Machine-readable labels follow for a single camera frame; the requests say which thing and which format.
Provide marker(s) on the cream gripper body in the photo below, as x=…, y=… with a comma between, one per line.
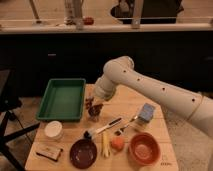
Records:
x=96, y=100

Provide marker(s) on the red object on counter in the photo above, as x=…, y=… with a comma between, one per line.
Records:
x=88, y=21

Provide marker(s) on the black white brush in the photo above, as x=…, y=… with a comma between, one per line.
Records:
x=91, y=133

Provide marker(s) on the green plastic tray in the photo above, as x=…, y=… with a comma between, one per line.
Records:
x=63, y=100

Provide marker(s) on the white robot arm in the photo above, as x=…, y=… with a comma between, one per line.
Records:
x=194, y=107

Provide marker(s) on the wooden block eraser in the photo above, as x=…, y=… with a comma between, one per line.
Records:
x=49, y=151

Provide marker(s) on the black chair frame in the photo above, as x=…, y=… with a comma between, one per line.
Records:
x=7, y=106

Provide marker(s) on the orange bowl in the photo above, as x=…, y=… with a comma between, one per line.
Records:
x=144, y=149

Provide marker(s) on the dark red grape bunch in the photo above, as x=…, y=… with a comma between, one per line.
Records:
x=93, y=109

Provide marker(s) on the blue sponge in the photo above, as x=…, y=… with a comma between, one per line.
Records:
x=146, y=113

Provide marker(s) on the white round container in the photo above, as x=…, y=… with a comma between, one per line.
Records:
x=54, y=130

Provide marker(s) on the metal fork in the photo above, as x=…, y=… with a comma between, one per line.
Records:
x=121, y=130

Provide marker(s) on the small metal cup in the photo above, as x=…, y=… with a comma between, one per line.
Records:
x=94, y=116

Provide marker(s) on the purple bowl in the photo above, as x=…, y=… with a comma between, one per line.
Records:
x=83, y=153

